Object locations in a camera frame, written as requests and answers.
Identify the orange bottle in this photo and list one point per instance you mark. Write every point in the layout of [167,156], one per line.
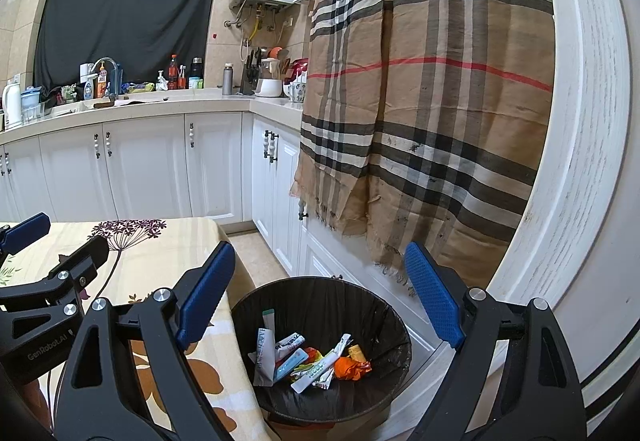
[101,83]

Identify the white dish soap bottle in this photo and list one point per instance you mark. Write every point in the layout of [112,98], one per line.
[87,86]

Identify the clear water pitcher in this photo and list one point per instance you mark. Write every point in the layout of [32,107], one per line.
[31,103]

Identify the floral tablecloth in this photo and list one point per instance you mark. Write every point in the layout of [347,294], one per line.
[160,261]

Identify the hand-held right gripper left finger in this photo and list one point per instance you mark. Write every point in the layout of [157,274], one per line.
[207,291]

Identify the white base cabinets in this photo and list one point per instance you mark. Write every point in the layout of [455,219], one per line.
[145,166]

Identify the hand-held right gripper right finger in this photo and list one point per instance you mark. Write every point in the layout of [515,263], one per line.
[432,296]

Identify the white green paper wrapper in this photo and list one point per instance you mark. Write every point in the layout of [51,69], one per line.
[320,363]

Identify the chrome faucet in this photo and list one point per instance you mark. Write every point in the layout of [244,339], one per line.
[107,63]

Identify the white soap pump bottle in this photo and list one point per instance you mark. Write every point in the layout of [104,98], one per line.
[162,83]

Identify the dark soda bottle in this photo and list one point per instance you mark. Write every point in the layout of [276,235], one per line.
[173,73]

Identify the teal and white tube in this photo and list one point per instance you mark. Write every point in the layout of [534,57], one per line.
[270,318]

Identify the white toothpaste tube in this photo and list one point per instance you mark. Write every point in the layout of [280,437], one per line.
[263,356]

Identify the black lined trash bin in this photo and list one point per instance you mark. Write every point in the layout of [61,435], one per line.
[350,311]

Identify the white kettle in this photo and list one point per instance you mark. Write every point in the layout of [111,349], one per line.
[12,106]

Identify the yellow snack wrapper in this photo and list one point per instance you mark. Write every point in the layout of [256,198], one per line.
[356,352]

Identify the plaid scarf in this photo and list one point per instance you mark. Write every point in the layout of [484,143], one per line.
[425,121]

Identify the patterned white mug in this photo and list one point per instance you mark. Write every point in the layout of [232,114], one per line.
[296,92]

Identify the red rice cooker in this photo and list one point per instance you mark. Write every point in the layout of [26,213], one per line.
[300,70]

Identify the white soy milk maker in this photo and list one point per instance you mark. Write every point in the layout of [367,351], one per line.
[269,81]

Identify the black flask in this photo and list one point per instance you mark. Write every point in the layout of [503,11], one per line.
[195,68]

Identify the yellow green packet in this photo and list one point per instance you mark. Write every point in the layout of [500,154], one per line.
[141,87]

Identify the black knife block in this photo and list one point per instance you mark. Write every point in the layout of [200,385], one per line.
[248,78]

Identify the grey thermos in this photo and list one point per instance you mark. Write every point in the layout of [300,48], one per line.
[227,81]

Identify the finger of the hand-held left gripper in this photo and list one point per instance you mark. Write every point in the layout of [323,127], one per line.
[27,228]
[87,253]

